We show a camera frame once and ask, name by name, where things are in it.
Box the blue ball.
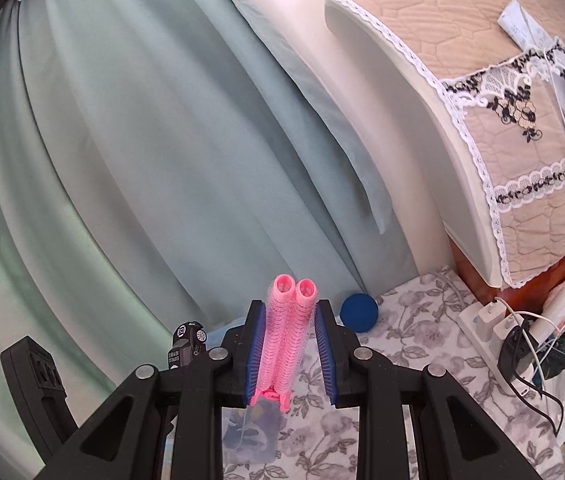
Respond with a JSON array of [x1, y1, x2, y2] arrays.
[[339, 291, 379, 333]]

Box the pink hair roller clip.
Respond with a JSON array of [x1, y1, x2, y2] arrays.
[[248, 273, 319, 413]]

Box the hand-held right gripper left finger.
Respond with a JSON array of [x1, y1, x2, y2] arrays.
[[37, 300, 267, 480]]

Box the black toy car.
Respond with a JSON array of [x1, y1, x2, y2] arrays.
[[165, 320, 209, 372]]

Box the folded paper slip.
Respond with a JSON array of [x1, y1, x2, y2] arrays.
[[497, 0, 556, 51]]

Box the white appliance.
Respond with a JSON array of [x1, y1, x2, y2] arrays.
[[325, 0, 506, 286]]

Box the white tube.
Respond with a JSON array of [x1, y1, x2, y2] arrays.
[[533, 290, 565, 341]]

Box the white power strip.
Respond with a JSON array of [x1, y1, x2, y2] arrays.
[[459, 304, 538, 396]]

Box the brown wooden furniture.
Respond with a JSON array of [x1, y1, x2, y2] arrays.
[[450, 240, 565, 311]]

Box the beige quilted lace cover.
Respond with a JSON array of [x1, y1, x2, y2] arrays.
[[327, 0, 565, 291]]

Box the white charger plug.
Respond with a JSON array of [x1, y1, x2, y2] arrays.
[[493, 317, 523, 356], [473, 305, 508, 341]]

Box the pale green curtain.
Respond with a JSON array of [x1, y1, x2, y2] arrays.
[[0, 0, 413, 461]]

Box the black cables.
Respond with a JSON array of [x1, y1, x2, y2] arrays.
[[505, 330, 565, 436]]

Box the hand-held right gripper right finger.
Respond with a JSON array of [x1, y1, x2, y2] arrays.
[[315, 300, 543, 480]]

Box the black power adapter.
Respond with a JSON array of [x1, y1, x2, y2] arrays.
[[497, 327, 538, 386]]

